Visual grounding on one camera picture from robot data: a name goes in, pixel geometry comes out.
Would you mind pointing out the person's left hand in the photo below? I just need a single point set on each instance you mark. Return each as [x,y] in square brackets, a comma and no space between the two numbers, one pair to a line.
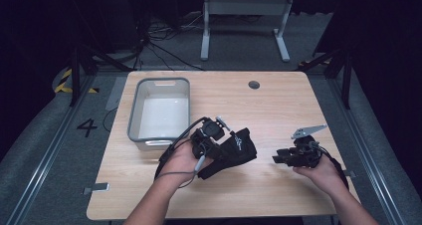
[180,163]

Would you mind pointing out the person's right hand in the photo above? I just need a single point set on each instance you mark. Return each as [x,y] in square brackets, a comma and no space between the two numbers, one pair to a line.
[323,177]

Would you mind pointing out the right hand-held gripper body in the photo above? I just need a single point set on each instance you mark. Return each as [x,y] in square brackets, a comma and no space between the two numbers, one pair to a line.
[305,150]

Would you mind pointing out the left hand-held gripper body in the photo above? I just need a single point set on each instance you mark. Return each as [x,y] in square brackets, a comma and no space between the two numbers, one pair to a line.
[207,137]

